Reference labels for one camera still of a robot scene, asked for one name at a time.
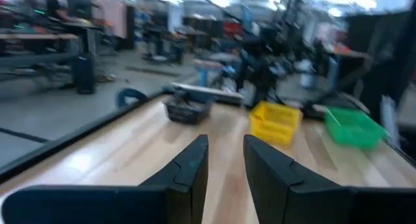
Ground green slotted plastic basket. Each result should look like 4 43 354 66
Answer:
324 106 388 151

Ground pink hanging cloth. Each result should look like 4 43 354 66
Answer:
96 0 128 40

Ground wooden workbench grey frame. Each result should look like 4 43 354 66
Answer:
0 32 82 85

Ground person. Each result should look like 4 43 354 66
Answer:
45 0 74 23

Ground wooden workbench black legs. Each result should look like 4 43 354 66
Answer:
177 28 215 53

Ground black standing desk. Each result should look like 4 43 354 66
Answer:
142 21 178 64

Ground white plastic block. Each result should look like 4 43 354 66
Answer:
380 94 400 147

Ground workbench with blue legs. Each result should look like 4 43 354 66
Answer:
192 58 241 88

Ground black slotted plastic basket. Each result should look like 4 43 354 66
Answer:
164 90 216 125

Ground red storage bins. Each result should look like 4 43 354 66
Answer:
223 21 244 37

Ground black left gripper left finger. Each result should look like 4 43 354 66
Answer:
1 134 210 224

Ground yellow slotted plastic basket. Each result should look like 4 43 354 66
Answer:
249 100 304 147

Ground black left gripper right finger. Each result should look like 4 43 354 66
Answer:
242 134 416 224

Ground black computer tower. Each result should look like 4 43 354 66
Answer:
71 53 97 95

